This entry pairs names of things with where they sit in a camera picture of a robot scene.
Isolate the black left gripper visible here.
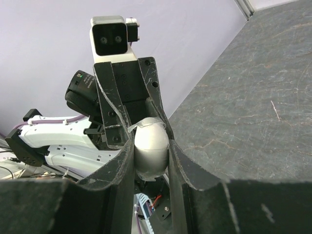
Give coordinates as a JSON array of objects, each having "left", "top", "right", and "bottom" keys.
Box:
[{"left": 93, "top": 57, "right": 174, "bottom": 149}]

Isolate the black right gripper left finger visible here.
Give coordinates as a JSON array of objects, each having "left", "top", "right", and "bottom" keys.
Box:
[{"left": 0, "top": 139, "right": 135, "bottom": 234}]

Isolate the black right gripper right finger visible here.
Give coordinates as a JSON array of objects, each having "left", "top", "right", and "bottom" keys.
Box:
[{"left": 168, "top": 140, "right": 312, "bottom": 234}]

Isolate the white oval case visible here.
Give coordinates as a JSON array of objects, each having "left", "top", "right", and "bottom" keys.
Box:
[{"left": 128, "top": 117, "right": 169, "bottom": 181}]

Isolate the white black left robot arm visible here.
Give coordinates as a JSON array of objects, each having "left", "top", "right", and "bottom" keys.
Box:
[{"left": 5, "top": 57, "right": 174, "bottom": 181}]

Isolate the light blue cable duct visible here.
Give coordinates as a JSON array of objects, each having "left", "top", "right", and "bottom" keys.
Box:
[{"left": 134, "top": 193, "right": 155, "bottom": 234}]

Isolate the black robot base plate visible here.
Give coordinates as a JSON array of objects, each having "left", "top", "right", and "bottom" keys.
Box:
[{"left": 133, "top": 174, "right": 173, "bottom": 234}]

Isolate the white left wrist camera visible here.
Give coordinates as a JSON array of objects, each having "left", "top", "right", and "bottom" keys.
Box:
[{"left": 90, "top": 16, "right": 139, "bottom": 63}]

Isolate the aluminium frame left post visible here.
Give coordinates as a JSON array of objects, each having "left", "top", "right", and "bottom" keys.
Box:
[{"left": 234, "top": 0, "right": 255, "bottom": 21}]

